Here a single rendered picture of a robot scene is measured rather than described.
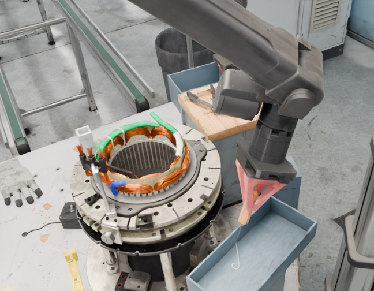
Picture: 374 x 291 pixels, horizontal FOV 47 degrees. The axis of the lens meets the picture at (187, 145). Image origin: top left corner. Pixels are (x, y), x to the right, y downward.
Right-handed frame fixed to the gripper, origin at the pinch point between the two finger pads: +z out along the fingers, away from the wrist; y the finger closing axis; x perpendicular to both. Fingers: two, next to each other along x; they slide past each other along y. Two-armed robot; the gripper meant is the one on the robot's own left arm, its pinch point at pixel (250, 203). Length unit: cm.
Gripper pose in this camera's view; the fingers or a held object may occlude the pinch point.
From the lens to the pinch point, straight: 72.5
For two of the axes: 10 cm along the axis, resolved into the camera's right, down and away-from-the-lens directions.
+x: 9.6, 0.9, 2.7
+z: -2.1, 8.8, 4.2
